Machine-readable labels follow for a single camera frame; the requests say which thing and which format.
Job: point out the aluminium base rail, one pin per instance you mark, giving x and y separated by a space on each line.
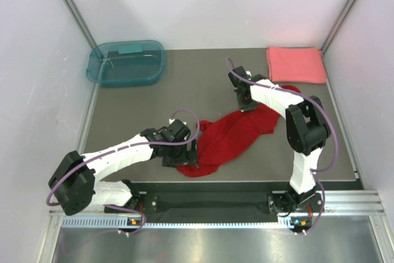
351 203

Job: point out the red t-shirt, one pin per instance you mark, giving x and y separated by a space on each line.
227 138

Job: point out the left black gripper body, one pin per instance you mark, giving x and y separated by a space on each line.
176 156

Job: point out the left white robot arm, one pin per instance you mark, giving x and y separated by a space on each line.
79 181

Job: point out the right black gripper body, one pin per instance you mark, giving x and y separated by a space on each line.
238 95

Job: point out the teal plastic bin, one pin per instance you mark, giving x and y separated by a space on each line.
126 64

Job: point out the folded pink t-shirt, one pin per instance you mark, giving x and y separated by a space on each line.
295 65

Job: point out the black mounting plate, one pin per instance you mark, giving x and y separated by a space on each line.
219 207

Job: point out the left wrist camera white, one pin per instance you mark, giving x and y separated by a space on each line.
172 120

